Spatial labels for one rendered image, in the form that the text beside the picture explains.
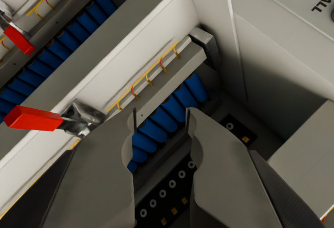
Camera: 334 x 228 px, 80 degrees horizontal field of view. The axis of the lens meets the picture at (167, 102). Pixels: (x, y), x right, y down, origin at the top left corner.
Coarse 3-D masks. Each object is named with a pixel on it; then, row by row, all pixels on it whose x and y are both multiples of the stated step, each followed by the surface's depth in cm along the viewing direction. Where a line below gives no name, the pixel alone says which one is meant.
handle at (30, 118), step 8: (16, 112) 11; (24, 112) 12; (32, 112) 12; (40, 112) 13; (48, 112) 14; (8, 120) 11; (16, 120) 11; (24, 120) 12; (32, 120) 12; (40, 120) 13; (48, 120) 13; (56, 120) 14; (64, 120) 15; (72, 120) 16; (16, 128) 12; (24, 128) 12; (32, 128) 13; (40, 128) 13; (48, 128) 14; (56, 128) 15; (64, 128) 16; (72, 128) 17; (80, 128) 18; (88, 128) 18
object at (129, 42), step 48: (144, 0) 19; (192, 0) 19; (96, 48) 19; (144, 48) 20; (48, 96) 19; (96, 96) 20; (240, 96) 31; (0, 144) 19; (48, 144) 19; (0, 192) 19; (144, 192) 31
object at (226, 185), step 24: (192, 120) 12; (192, 144) 10; (216, 144) 9; (240, 144) 9; (216, 168) 8; (240, 168) 8; (192, 192) 8; (216, 192) 7; (240, 192) 7; (264, 192) 7; (192, 216) 7; (216, 216) 6; (240, 216) 6; (264, 216) 6
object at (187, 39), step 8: (184, 40) 22; (176, 48) 22; (168, 56) 22; (152, 72) 22; (144, 80) 21; (136, 88) 21; (128, 96) 21; (120, 104) 21; (112, 112) 21; (104, 120) 21
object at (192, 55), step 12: (168, 48) 20; (192, 48) 21; (180, 60) 21; (192, 60) 21; (168, 72) 21; (180, 72) 21; (132, 84) 20; (156, 84) 21; (168, 84) 21; (120, 96) 20; (144, 96) 21; (156, 96) 21; (108, 108) 20; (120, 108) 21; (144, 108) 21; (36, 180) 20; (24, 192) 20; (12, 204) 20; (0, 216) 20
